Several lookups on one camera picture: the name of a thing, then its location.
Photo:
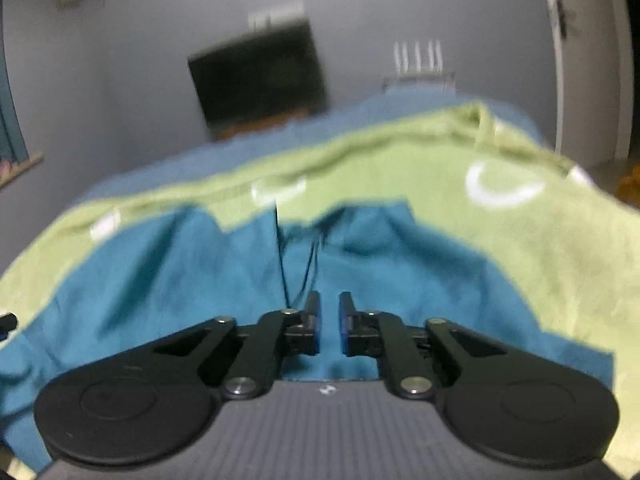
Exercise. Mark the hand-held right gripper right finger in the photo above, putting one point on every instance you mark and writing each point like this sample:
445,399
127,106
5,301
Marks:
344,327

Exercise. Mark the light green blanket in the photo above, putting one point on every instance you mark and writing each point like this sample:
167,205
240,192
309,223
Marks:
500,270

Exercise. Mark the blue curtain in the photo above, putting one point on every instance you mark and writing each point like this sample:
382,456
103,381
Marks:
10,120

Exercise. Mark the teal hooded jacket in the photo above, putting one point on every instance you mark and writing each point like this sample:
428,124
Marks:
400,290

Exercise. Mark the white router with antennas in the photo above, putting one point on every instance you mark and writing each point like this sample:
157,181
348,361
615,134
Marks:
419,67

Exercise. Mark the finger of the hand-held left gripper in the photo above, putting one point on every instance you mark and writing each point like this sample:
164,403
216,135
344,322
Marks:
7,326

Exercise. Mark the wooden monitor stand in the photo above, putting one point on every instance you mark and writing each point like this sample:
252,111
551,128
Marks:
250,127

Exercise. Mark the wooden windowsill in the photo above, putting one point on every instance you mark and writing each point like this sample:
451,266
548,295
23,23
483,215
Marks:
22,167

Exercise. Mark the white door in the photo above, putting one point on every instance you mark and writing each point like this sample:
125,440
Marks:
592,75

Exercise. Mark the black monitor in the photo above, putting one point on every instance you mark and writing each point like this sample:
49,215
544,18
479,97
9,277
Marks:
257,77

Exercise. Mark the blue bed sheet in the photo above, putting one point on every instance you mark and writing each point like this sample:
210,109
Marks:
240,152

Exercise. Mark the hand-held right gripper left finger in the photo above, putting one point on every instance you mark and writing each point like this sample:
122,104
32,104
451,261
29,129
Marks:
315,327

